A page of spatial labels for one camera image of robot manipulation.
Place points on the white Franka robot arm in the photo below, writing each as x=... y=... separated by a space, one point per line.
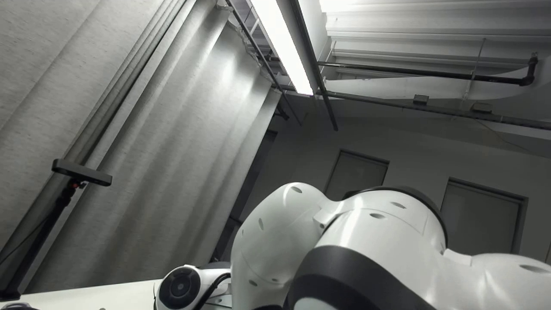
x=368 y=247

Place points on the grey door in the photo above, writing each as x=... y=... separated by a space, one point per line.
x=359 y=171
x=485 y=216

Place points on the grey curtain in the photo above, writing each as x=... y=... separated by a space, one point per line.
x=173 y=173

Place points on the fluorescent ceiling light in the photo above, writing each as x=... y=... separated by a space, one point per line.
x=282 y=40

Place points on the black ceiling pipe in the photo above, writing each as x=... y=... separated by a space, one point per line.
x=459 y=74

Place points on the black bar camera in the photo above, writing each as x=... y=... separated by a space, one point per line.
x=80 y=173

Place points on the black camera stand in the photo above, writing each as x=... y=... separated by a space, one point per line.
x=41 y=235

